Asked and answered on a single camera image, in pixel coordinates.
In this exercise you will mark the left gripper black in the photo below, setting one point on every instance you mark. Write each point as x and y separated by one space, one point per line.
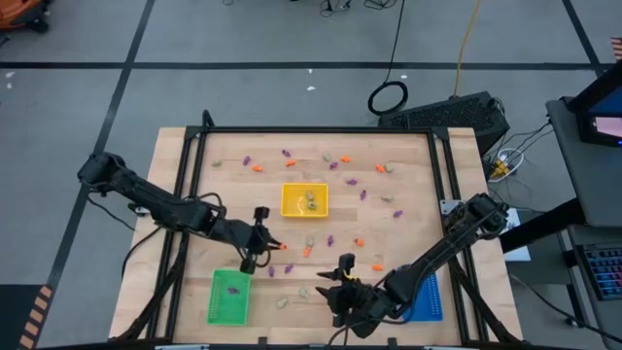
248 235

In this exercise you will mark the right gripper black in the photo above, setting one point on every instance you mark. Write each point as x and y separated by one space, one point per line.
362 304

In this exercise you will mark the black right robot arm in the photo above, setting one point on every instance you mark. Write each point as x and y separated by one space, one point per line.
437 253

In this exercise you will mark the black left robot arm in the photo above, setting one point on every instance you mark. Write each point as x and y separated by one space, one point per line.
155 201

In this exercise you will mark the yellow plastic basket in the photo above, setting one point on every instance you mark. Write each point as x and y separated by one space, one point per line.
291 194

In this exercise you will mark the green plastic basket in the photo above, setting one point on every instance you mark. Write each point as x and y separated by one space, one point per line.
228 311

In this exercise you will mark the blue plastic basket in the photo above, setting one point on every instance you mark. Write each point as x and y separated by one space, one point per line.
432 301

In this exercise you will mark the white paper sheet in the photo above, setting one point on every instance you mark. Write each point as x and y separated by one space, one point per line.
517 253

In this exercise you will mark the black computer case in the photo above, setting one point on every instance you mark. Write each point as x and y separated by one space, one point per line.
437 116

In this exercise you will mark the yellow power plug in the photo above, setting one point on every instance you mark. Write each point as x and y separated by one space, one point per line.
500 169

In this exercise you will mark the black mat orange stripes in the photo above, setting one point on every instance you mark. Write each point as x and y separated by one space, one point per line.
14 316

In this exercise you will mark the grey desk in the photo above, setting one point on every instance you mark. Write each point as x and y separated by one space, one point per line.
588 194

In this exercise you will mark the backlit keyboard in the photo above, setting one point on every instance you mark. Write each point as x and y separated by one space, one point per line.
605 272

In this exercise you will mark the black monitor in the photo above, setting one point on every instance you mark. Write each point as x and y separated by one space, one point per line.
583 131

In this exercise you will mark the orange machine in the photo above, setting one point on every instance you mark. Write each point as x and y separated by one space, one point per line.
19 10

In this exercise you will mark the red white striped object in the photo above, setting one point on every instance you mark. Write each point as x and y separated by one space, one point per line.
617 48

